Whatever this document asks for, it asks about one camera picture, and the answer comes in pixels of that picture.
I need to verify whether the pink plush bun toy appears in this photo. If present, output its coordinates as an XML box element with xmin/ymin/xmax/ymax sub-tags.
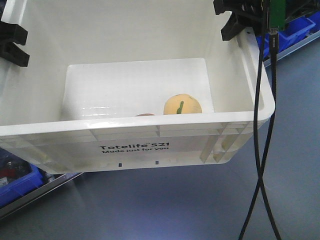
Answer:
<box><xmin>135</xmin><ymin>113</ymin><xmax>155</xmax><ymax>117</ymax></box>

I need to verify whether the green circuit board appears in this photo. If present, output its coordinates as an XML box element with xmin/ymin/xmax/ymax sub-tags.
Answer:
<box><xmin>268</xmin><ymin>0</ymin><xmax>286</xmax><ymax>31</ymax></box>

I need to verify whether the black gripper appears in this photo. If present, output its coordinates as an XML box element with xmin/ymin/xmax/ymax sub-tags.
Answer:
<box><xmin>213</xmin><ymin>0</ymin><xmax>320</xmax><ymax>41</ymax></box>

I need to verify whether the small blue bin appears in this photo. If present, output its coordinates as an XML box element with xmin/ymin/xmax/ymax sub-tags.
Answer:
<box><xmin>256</xmin><ymin>16</ymin><xmax>316</xmax><ymax>60</ymax></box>

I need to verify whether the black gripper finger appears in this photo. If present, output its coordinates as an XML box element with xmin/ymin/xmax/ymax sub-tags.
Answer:
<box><xmin>0</xmin><ymin>21</ymin><xmax>28</xmax><ymax>46</ymax></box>
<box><xmin>0</xmin><ymin>42</ymin><xmax>30</xmax><ymax>67</ymax></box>

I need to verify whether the grey metal shelf frame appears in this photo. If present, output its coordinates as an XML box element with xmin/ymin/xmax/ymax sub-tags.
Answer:
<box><xmin>277</xmin><ymin>31</ymin><xmax>320</xmax><ymax>61</ymax></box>

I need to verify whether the yellow plush bun green stripe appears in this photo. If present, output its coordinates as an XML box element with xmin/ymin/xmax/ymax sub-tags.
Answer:
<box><xmin>163</xmin><ymin>93</ymin><xmax>203</xmax><ymax>115</ymax></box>

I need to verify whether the blue bin with parts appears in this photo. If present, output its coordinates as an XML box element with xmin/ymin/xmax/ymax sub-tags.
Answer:
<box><xmin>0</xmin><ymin>149</ymin><xmax>44</xmax><ymax>207</ymax></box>

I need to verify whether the black cable two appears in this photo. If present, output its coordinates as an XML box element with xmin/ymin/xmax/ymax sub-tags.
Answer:
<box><xmin>256</xmin><ymin>27</ymin><xmax>282</xmax><ymax>240</ymax></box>

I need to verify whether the black cable one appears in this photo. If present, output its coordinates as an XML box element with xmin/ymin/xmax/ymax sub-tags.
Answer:
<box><xmin>238</xmin><ymin>0</ymin><xmax>272</xmax><ymax>240</ymax></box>

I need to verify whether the white plastic Totelife crate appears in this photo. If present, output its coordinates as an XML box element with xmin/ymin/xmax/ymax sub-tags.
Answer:
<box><xmin>0</xmin><ymin>0</ymin><xmax>259</xmax><ymax>174</ymax></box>

